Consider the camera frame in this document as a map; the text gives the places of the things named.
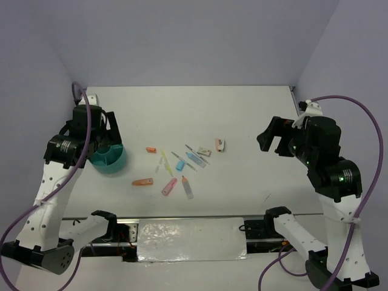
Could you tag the yellow clear pen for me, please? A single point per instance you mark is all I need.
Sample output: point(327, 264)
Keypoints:
point(167, 164)

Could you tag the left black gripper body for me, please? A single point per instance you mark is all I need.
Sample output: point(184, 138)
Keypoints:
point(104, 137)

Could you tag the silver foil sheet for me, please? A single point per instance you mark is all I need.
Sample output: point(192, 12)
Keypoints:
point(178, 240)

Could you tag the small white eraser box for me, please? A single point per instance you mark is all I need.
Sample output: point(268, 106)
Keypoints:
point(204, 151)

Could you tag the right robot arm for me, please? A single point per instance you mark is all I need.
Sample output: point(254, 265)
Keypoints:
point(339, 264)

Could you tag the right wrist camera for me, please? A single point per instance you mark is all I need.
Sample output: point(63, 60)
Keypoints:
point(307, 109)

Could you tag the clear pen cap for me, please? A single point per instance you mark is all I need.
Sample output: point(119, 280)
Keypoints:
point(159, 164)

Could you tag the blue marker cap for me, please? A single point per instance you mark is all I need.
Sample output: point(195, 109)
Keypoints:
point(180, 165)

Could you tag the pink correction tape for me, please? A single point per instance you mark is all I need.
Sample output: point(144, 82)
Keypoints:
point(169, 187)

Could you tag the blue highlighter body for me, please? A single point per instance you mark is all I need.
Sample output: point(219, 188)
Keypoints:
point(196, 159)

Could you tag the orange tip highlighter body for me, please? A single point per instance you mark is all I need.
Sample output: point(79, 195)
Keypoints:
point(187, 188)

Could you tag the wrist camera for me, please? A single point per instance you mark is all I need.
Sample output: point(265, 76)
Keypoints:
point(93, 100)
point(307, 109)

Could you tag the orange marker cap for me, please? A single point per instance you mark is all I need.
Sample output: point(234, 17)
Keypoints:
point(151, 150)

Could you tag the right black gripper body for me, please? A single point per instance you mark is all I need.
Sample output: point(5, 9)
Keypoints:
point(280, 126)

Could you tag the teal round organizer container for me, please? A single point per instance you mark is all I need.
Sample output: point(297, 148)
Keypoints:
point(109, 160)

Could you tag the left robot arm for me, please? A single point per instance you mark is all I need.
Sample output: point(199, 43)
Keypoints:
point(41, 244)

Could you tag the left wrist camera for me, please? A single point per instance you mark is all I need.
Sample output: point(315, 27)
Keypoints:
point(93, 100)

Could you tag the blue clear pen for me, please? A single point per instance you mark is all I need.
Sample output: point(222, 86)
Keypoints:
point(196, 154)

